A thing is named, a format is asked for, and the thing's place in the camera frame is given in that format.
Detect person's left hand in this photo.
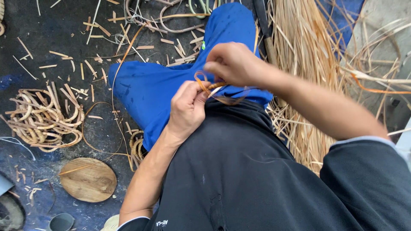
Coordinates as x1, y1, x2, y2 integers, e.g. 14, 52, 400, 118
166, 80, 212, 141

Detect person's right hand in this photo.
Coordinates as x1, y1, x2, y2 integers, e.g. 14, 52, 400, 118
203, 42, 274, 89

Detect thin orange rattan strip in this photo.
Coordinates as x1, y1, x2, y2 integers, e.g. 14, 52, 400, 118
194, 71, 258, 106

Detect bare rattan cane loops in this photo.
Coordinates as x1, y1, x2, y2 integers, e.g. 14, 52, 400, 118
125, 0, 213, 34

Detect blue shorts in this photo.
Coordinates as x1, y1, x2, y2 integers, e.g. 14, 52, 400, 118
108, 2, 274, 152

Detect bundle of pale rattan strips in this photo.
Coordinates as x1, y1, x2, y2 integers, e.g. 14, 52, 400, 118
255, 0, 411, 176

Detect long rattan strip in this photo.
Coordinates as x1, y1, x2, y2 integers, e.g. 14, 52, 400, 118
81, 22, 149, 171

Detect black shirt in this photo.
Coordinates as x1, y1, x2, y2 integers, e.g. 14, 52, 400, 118
117, 99, 411, 231

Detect small wrapped rattan rings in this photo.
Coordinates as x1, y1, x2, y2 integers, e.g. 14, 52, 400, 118
129, 130, 148, 169

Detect scattered rattan offcuts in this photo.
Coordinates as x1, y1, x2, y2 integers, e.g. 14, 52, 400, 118
12, 0, 206, 129

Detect blue tarp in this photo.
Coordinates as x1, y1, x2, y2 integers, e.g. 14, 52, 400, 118
316, 0, 365, 59

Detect bright orange rattan strip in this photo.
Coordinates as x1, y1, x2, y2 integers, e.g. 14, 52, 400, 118
351, 73, 411, 95

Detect round wooden disc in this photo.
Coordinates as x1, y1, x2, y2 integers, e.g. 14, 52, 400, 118
59, 157, 118, 203

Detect pile of wrapped rattan rings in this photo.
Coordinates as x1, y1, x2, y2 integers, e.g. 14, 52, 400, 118
0, 82, 86, 153

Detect beige slipper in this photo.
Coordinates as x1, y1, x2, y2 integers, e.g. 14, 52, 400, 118
100, 214, 120, 231

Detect grey plastic cup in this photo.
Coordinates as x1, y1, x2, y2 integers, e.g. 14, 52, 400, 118
48, 213, 75, 231

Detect woven rattan piece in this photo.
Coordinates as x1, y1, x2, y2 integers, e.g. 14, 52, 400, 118
0, 0, 6, 36

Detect grey pipe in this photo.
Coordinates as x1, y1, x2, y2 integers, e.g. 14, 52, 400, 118
0, 173, 15, 197

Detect green cable loop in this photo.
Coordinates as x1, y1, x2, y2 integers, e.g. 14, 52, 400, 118
188, 0, 213, 19

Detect knife with wooden handle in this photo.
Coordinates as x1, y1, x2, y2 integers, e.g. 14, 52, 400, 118
252, 0, 278, 65

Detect white wire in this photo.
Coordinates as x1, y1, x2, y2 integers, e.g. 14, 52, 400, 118
0, 137, 36, 161

